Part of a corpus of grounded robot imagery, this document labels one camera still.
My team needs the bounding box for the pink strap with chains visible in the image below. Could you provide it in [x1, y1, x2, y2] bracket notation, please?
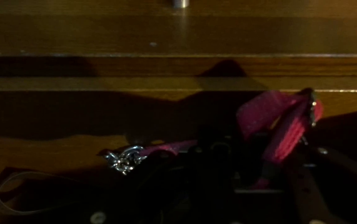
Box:
[102, 87, 325, 191]

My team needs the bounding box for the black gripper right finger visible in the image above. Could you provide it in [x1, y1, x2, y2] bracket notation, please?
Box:
[264, 138, 357, 224]

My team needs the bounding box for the brown wooden cabinet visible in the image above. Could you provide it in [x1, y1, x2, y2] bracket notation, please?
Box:
[0, 0, 357, 224]

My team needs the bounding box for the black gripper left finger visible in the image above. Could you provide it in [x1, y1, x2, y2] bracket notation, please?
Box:
[82, 124, 248, 224]

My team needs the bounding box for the silver drawer knob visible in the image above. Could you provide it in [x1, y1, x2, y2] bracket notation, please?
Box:
[168, 0, 192, 10]

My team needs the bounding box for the dark grey strap loop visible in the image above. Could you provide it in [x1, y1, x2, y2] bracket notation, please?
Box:
[0, 166, 104, 218]

